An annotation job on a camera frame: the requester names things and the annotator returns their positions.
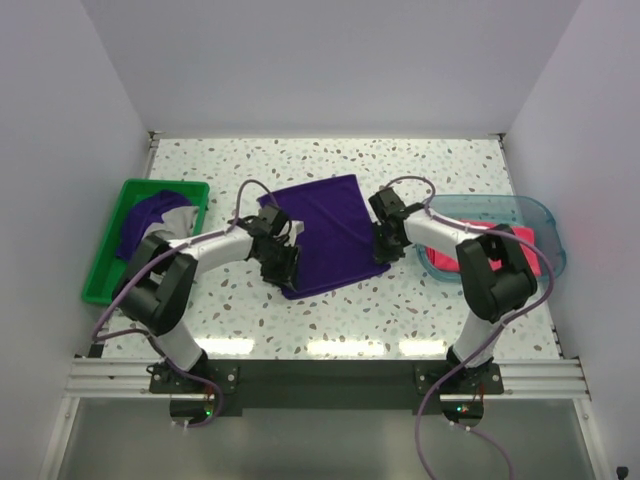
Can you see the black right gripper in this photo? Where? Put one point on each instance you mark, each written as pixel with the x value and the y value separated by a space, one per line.
pixel 385 256

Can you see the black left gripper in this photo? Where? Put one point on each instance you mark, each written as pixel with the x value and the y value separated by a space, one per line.
pixel 286 275

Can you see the purple towel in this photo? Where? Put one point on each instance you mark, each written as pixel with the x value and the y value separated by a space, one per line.
pixel 141 215
pixel 337 243

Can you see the pink towel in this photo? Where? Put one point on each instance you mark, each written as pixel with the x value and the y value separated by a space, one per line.
pixel 444 263

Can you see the grey white towel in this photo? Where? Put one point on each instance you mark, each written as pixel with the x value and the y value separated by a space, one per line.
pixel 177 223

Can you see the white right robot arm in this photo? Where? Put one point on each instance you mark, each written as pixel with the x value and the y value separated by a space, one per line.
pixel 495 275

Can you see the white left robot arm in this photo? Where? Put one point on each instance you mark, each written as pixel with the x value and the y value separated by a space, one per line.
pixel 155 288

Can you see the teal transparent plastic tray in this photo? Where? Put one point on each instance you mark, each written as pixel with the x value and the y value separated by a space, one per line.
pixel 489 210

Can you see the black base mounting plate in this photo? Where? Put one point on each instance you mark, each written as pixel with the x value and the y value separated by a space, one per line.
pixel 319 384

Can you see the green plastic bin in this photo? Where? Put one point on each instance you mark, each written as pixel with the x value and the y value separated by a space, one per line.
pixel 107 266

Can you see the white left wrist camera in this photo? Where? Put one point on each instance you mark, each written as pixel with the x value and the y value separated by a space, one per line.
pixel 295 227

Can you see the aluminium frame rail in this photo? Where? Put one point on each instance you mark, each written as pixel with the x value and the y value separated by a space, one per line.
pixel 518 379

